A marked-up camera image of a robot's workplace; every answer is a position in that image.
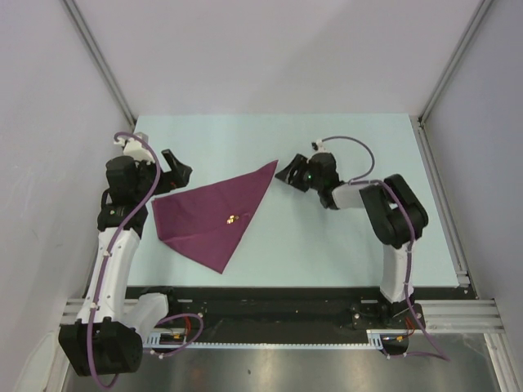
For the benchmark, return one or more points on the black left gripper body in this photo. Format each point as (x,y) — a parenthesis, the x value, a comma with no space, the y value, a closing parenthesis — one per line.
(148,175)

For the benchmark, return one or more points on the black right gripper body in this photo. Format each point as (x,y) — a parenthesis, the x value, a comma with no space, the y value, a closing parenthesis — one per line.
(315,184)

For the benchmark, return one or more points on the purple cloth napkin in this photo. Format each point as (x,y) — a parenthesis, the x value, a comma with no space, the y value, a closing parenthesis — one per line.
(193,223)

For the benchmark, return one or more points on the gold spoon teal handle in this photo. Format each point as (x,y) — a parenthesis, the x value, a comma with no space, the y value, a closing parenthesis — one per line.
(232,219)

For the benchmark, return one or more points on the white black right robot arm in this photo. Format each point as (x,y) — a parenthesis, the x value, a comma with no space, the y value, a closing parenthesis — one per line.
(396,216)

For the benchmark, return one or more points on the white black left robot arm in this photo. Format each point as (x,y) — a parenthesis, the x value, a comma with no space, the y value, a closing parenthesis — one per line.
(104,339)

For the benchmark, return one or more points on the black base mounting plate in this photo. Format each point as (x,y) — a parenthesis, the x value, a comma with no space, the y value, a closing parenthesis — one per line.
(320,334)

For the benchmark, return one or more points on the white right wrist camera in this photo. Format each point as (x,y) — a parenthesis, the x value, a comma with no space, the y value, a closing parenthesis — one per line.
(318,147)

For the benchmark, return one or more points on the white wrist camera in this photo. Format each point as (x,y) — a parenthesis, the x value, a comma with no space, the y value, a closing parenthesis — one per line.
(133,148)
(318,147)

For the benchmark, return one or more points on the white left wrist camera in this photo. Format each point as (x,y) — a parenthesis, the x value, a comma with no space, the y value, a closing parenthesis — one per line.
(133,148)

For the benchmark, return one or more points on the aluminium frame post left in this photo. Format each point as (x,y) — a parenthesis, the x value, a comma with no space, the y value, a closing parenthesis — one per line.
(93,49)

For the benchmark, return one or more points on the aluminium frame post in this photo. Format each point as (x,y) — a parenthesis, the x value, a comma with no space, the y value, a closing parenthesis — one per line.
(465,41)
(93,49)

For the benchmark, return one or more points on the light blue cable duct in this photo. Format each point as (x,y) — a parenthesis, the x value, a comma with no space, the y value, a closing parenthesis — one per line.
(159,341)

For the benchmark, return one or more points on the aluminium side rail right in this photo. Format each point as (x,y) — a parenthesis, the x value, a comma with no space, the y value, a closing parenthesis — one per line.
(454,243)

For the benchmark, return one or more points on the aluminium frame post right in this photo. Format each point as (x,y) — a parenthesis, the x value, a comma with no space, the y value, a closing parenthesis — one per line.
(465,41)

